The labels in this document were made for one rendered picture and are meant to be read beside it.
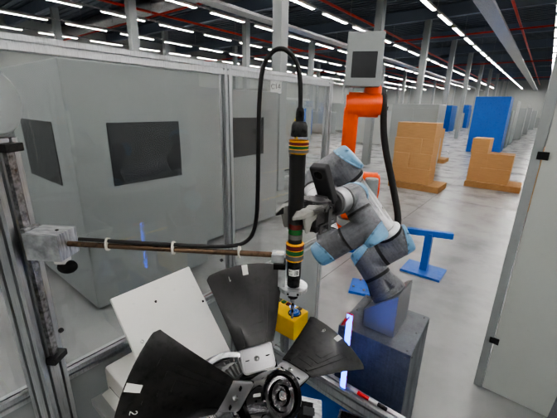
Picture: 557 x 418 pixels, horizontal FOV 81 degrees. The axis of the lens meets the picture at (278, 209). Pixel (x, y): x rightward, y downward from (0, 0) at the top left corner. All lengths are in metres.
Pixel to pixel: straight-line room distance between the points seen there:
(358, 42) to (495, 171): 6.20
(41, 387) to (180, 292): 0.45
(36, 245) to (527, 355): 2.70
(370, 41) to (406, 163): 4.71
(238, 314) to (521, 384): 2.31
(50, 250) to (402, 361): 1.23
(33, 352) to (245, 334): 0.59
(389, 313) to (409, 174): 7.44
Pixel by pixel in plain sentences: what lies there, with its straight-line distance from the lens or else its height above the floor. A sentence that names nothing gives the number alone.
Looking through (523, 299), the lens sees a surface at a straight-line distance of 2.63.
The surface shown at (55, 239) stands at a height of 1.57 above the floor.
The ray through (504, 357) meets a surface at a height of 0.30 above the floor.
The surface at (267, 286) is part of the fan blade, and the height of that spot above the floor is 1.39.
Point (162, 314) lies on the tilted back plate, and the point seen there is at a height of 1.28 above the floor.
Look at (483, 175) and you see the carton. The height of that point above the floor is 0.32.
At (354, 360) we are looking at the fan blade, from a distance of 1.14.
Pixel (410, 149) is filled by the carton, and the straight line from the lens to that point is 8.69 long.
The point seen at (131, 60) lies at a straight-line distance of 1.27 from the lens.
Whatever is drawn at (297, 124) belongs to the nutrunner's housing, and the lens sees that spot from 0.70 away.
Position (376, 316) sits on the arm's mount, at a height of 1.07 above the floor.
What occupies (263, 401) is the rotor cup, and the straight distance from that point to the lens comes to 0.86.
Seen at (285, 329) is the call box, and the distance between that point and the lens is 1.42.
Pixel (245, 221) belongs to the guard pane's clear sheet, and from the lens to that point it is 1.70.
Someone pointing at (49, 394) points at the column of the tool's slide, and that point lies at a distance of 1.27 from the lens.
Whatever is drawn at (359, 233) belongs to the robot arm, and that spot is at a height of 1.55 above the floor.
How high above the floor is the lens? 1.88
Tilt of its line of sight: 17 degrees down
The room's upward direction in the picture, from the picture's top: 1 degrees clockwise
